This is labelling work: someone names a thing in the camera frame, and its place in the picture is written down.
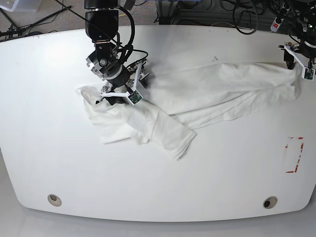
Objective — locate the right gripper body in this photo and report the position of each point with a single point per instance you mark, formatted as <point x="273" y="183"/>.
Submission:
<point x="115" y="75"/>

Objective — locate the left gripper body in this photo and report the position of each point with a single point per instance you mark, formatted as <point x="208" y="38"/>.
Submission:
<point x="304" y="49"/>

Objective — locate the white printed T-shirt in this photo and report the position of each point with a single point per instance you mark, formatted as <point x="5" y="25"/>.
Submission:
<point x="177" y="103"/>

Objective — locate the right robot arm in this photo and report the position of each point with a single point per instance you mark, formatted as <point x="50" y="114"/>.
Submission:
<point x="102" y="27"/>

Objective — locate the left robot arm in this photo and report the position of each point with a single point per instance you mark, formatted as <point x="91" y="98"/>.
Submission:
<point x="300" y="16"/>

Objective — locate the white power strip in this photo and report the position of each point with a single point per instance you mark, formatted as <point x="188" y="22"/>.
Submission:
<point x="282" y="8"/>

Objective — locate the red tape rectangle marking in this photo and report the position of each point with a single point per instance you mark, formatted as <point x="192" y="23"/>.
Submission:
<point x="292" y="154"/>

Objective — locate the clear plastic storage box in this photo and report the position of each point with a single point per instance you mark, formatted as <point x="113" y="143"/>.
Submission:
<point x="20" y="5"/>

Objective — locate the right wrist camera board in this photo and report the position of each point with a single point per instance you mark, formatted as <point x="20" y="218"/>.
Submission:
<point x="134" y="97"/>

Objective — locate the left table cable grommet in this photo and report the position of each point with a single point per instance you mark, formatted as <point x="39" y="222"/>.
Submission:
<point x="54" y="200"/>

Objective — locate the table cable grommet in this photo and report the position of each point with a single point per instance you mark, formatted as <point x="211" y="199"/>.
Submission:
<point x="270" y="202"/>
<point x="54" y="200"/>

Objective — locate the right table cable grommet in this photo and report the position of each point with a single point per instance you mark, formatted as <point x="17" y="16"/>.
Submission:
<point x="270" y="202"/>

